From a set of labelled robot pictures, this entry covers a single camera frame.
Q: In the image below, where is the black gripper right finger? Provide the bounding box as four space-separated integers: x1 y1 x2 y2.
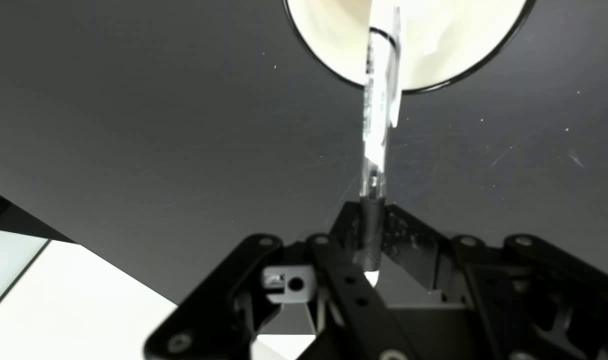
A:
383 206 608 360

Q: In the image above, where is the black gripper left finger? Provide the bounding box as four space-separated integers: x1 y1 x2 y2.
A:
142 231 418 360

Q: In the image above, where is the black and white pen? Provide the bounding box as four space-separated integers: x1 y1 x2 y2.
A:
356 0 402 286

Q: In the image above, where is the yellow mug white inside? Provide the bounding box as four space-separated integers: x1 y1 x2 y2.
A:
286 0 534 92

